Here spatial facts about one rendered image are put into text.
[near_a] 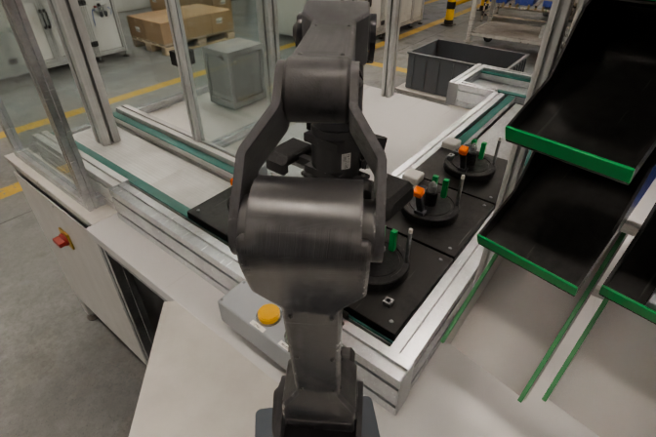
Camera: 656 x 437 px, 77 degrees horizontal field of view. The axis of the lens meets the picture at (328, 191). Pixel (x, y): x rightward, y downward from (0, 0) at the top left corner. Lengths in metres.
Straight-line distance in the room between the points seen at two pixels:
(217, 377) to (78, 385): 1.27
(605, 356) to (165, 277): 0.86
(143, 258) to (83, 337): 1.14
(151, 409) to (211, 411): 0.10
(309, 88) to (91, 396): 1.87
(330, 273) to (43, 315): 2.25
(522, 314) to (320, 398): 0.40
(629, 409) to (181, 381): 0.70
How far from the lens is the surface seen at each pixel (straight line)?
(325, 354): 0.33
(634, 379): 0.73
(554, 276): 0.57
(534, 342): 0.72
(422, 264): 0.88
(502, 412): 0.86
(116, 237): 1.23
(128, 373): 2.03
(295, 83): 0.24
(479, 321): 0.73
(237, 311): 0.81
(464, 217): 1.04
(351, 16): 0.39
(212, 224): 1.00
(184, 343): 0.92
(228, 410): 0.82
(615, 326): 0.73
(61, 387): 2.11
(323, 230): 0.21
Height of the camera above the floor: 1.57
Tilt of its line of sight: 34 degrees down
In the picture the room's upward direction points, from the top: straight up
